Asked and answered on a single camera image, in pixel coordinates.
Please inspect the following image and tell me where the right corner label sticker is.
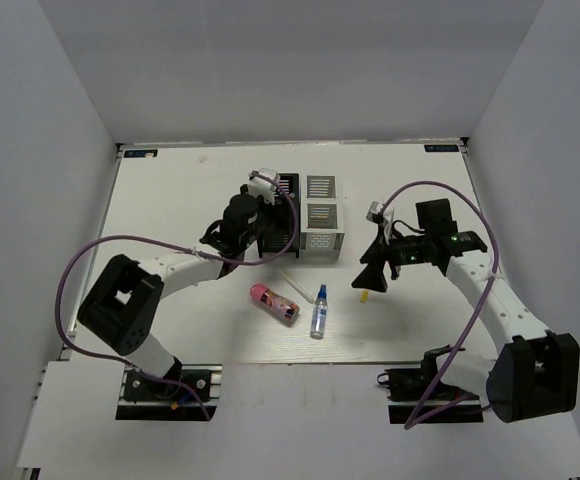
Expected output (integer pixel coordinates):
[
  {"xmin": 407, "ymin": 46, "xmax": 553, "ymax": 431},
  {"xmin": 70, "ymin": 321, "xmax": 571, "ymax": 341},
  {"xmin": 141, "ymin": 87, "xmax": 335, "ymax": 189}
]
[{"xmin": 424, "ymin": 144, "xmax": 460, "ymax": 153}]

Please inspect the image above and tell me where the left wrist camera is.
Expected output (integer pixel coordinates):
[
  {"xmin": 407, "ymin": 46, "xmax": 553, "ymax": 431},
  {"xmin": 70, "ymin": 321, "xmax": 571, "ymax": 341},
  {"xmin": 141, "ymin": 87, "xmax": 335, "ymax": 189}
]
[{"xmin": 245, "ymin": 168, "xmax": 280, "ymax": 205}]

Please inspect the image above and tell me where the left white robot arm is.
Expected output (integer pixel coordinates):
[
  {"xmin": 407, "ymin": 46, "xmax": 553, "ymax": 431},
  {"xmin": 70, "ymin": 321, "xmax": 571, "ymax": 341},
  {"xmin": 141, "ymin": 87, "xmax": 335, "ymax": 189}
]
[{"xmin": 77, "ymin": 193, "xmax": 275, "ymax": 399}]

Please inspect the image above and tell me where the blue spray bottle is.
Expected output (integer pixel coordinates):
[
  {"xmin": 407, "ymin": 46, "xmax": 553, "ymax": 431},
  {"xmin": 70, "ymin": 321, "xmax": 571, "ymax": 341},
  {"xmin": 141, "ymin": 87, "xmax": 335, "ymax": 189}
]
[{"xmin": 310, "ymin": 284, "xmax": 328, "ymax": 340}]

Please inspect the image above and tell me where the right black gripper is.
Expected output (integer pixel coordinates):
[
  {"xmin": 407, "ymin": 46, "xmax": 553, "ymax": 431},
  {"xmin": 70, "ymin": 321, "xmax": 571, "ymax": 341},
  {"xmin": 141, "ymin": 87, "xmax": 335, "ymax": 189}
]
[{"xmin": 352, "ymin": 225, "xmax": 432, "ymax": 293}]

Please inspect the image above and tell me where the black slotted pen holder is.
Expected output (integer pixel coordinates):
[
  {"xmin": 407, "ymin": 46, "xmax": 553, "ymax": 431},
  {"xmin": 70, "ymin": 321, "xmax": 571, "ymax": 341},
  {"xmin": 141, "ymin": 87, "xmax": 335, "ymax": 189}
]
[{"xmin": 257, "ymin": 173, "xmax": 301, "ymax": 258}]

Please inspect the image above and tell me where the left corner label sticker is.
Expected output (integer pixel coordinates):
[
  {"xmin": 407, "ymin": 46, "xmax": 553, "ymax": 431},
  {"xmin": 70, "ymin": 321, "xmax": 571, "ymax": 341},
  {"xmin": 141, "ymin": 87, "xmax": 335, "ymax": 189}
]
[{"xmin": 123, "ymin": 149, "xmax": 158, "ymax": 158}]

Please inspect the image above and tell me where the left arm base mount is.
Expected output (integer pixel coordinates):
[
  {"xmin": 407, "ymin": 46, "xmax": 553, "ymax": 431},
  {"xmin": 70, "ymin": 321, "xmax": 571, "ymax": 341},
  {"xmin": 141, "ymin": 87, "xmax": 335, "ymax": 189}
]
[{"xmin": 115, "ymin": 365, "xmax": 223, "ymax": 422}]

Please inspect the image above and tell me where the corner label sticker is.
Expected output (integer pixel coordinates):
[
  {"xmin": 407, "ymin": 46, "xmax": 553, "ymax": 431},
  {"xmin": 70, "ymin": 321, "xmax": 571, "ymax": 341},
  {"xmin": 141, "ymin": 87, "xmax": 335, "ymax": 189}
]
[
  {"xmin": 123, "ymin": 149, "xmax": 158, "ymax": 158},
  {"xmin": 424, "ymin": 144, "xmax": 460, "ymax": 153}
]

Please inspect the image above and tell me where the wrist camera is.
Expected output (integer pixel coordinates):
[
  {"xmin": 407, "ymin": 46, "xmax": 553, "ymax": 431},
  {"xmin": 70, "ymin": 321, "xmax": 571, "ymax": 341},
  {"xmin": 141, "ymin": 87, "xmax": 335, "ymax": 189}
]
[
  {"xmin": 366, "ymin": 201, "xmax": 394, "ymax": 238},
  {"xmin": 245, "ymin": 168, "xmax": 280, "ymax": 205}
]

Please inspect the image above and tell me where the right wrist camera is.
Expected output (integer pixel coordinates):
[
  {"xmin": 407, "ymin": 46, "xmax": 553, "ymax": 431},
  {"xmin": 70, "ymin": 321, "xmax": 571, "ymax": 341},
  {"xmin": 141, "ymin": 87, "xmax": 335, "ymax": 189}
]
[{"xmin": 366, "ymin": 201, "xmax": 394, "ymax": 238}]

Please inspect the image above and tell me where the white slotted pen holder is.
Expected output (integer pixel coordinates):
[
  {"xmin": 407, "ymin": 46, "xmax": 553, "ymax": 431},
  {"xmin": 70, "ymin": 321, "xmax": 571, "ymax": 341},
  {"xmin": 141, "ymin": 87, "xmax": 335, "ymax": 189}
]
[{"xmin": 299, "ymin": 174, "xmax": 345, "ymax": 258}]

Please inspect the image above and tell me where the pale yellow cap marker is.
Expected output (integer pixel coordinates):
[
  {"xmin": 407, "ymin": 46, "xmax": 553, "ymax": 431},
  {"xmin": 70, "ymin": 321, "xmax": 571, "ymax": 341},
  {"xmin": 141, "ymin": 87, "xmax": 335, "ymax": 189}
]
[{"xmin": 281, "ymin": 271, "xmax": 315, "ymax": 304}]

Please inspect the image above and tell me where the pink cap candy tube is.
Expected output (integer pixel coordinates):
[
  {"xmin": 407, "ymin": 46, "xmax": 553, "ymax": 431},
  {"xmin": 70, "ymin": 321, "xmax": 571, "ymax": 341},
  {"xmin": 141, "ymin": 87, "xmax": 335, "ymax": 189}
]
[{"xmin": 249, "ymin": 283, "xmax": 300, "ymax": 326}]

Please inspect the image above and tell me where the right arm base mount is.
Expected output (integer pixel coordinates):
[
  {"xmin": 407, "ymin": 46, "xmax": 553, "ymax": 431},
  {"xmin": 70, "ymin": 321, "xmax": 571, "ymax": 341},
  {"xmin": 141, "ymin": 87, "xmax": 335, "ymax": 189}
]
[{"xmin": 376, "ymin": 365, "xmax": 484, "ymax": 425}]

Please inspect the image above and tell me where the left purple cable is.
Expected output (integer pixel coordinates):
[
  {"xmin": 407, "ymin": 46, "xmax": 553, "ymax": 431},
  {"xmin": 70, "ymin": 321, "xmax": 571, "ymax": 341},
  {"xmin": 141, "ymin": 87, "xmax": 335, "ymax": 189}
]
[{"xmin": 57, "ymin": 172, "xmax": 300, "ymax": 419}]

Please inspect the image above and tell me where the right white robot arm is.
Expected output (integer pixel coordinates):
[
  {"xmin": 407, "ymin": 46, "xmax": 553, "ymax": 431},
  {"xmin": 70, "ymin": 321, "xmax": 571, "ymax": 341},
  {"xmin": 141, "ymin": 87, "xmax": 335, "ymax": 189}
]
[{"xmin": 352, "ymin": 199, "xmax": 580, "ymax": 423}]

